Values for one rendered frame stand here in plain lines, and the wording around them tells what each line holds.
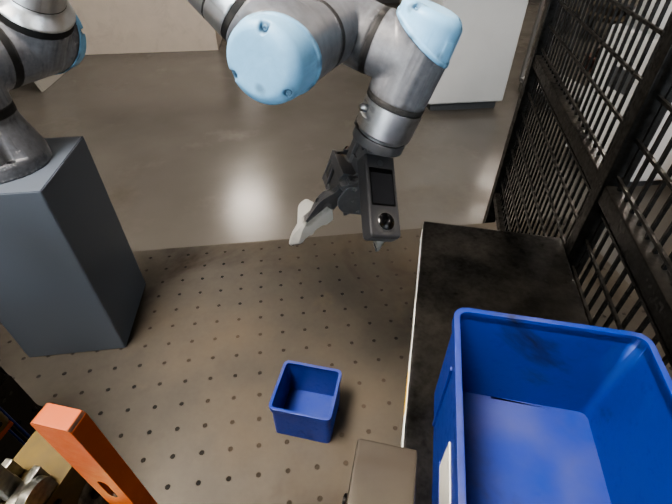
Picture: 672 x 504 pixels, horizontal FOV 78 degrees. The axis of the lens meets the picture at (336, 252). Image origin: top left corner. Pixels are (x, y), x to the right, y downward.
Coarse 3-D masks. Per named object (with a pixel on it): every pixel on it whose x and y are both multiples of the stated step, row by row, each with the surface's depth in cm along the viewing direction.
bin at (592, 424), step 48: (480, 336) 39; (528, 336) 38; (576, 336) 36; (624, 336) 35; (480, 384) 44; (528, 384) 42; (576, 384) 41; (624, 384) 37; (480, 432) 42; (528, 432) 42; (576, 432) 42; (624, 432) 36; (432, 480) 38; (480, 480) 38; (528, 480) 38; (576, 480) 38; (624, 480) 35
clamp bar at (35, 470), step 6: (6, 462) 36; (12, 462) 36; (6, 468) 35; (12, 468) 36; (18, 468) 37; (36, 468) 35; (42, 468) 36; (18, 474) 37; (30, 474) 35; (36, 474) 35; (42, 474) 36; (48, 474) 36; (24, 480) 35; (18, 486) 34; (24, 486) 34; (18, 492) 34; (12, 498) 34
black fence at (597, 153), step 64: (576, 0) 80; (640, 0) 54; (640, 64) 53; (512, 128) 113; (576, 128) 68; (640, 128) 49; (512, 192) 108; (640, 192) 48; (576, 256) 62; (640, 256) 44
